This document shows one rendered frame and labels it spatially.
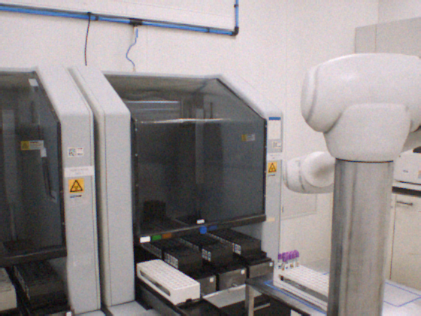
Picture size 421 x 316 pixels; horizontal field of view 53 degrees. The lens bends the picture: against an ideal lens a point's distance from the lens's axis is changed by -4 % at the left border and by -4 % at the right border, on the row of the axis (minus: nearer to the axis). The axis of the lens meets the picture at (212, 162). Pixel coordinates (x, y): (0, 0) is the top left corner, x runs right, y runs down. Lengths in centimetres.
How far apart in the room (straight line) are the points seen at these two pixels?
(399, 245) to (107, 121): 268
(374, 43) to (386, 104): 334
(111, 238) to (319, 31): 275
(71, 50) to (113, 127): 119
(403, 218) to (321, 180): 239
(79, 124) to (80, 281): 53
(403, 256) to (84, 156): 273
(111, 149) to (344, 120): 97
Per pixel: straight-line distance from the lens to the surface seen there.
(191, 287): 148
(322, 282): 151
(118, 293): 165
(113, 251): 159
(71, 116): 147
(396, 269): 370
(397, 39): 393
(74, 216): 151
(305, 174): 122
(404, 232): 359
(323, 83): 72
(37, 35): 261
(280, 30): 350
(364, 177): 75
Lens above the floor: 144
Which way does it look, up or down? 7 degrees down
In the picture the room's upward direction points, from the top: straight up
